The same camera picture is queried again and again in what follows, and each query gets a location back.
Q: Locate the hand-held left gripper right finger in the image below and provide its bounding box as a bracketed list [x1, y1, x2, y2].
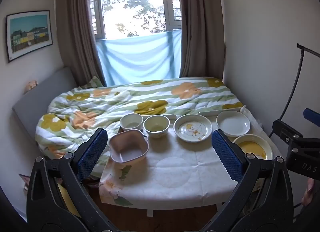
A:
[211, 129, 294, 232]

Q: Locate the white floral tablecloth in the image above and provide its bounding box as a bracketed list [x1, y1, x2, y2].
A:
[98, 107, 266, 207]

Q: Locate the yellow plate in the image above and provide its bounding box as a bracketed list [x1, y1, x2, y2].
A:
[232, 134, 274, 161]

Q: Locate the pink floral cushion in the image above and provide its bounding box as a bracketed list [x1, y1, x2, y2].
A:
[24, 80, 38, 95]

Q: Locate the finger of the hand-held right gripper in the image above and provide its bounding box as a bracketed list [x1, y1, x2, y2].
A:
[272, 119, 305, 146]
[303, 108, 320, 126]

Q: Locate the plain white plate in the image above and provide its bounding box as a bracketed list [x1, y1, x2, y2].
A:
[216, 111, 251, 137]

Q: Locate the grey headboard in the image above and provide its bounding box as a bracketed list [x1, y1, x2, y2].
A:
[12, 67, 77, 153]

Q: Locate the white round bowl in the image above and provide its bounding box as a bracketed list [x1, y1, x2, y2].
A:
[119, 113, 144, 132]

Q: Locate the floral striped blanket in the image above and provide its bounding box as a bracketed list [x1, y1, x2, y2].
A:
[35, 76, 244, 173]

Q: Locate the cream round bowl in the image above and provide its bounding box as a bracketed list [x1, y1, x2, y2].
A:
[143, 115, 171, 139]

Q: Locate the black curved rod stand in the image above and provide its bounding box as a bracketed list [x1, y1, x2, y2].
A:
[269, 43, 320, 136]

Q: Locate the framed wall picture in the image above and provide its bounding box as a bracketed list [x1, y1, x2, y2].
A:
[5, 10, 54, 63]

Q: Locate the pink square bowl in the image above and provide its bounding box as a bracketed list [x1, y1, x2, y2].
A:
[109, 130, 150, 164]

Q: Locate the person's right hand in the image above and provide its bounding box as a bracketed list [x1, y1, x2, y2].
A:
[301, 178, 316, 207]

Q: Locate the cartoon print plate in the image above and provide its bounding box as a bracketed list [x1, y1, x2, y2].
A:
[173, 114, 213, 143]

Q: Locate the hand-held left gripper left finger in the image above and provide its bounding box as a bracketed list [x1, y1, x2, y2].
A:
[26, 128, 113, 232]

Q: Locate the light blue cloth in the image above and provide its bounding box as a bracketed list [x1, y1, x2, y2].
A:
[96, 29, 183, 87]

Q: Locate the green pillow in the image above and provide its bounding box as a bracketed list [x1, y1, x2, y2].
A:
[79, 76, 104, 89]

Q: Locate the window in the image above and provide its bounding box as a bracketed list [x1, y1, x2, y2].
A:
[88, 0, 182, 41]

